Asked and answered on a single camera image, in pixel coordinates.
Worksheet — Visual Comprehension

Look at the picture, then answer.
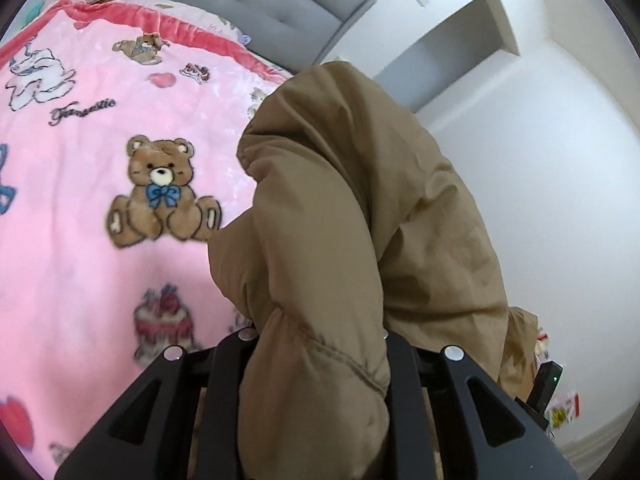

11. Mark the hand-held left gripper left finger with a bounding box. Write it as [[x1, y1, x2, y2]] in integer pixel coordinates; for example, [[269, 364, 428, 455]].
[[54, 327, 260, 480]]

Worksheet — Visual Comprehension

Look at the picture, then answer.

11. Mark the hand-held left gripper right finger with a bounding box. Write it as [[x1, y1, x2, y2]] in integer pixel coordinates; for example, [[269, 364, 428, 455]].
[[381, 329, 581, 480]]

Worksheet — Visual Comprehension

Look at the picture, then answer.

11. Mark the brown hooded puffer jacket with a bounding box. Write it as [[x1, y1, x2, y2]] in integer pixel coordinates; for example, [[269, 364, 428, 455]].
[[206, 60, 555, 480]]

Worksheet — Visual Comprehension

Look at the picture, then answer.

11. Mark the pink bear printed blanket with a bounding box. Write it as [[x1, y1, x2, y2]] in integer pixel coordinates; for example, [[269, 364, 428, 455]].
[[0, 0, 297, 463]]

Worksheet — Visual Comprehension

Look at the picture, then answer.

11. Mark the floral print pillow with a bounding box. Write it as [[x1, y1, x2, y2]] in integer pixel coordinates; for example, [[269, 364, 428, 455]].
[[120, 0, 252, 45]]

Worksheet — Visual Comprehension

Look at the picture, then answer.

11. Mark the grey upholstered bed headboard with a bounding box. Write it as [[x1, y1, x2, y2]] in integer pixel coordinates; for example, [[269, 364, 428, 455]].
[[79, 0, 377, 72]]

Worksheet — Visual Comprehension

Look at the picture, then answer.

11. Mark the grey door frame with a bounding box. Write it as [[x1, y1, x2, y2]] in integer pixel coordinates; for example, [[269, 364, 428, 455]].
[[372, 0, 522, 112]]

